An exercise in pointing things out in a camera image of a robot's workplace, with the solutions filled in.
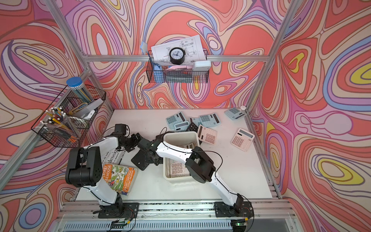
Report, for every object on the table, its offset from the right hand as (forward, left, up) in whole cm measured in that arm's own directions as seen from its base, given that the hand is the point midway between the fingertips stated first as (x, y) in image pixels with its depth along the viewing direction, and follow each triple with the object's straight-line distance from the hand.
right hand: (155, 165), depth 88 cm
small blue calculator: (+28, -17, +2) cm, 33 cm away
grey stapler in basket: (+15, +29, +33) cm, 47 cm away
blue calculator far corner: (+41, -60, 0) cm, 73 cm away
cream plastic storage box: (+12, -16, +11) cm, 23 cm away
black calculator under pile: (+25, -25, +5) cm, 36 cm away
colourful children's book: (-9, +18, +3) cm, 20 cm away
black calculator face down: (+5, +11, -1) cm, 12 cm away
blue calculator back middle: (+36, -39, 0) cm, 53 cm away
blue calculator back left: (+37, -13, +1) cm, 40 cm away
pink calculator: (+12, -23, +2) cm, 26 cm away
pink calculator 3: (+16, -59, 0) cm, 61 cm away
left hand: (+16, +11, +3) cm, 19 cm away
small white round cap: (+51, -70, -3) cm, 86 cm away
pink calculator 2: (-3, -14, 0) cm, 15 cm away
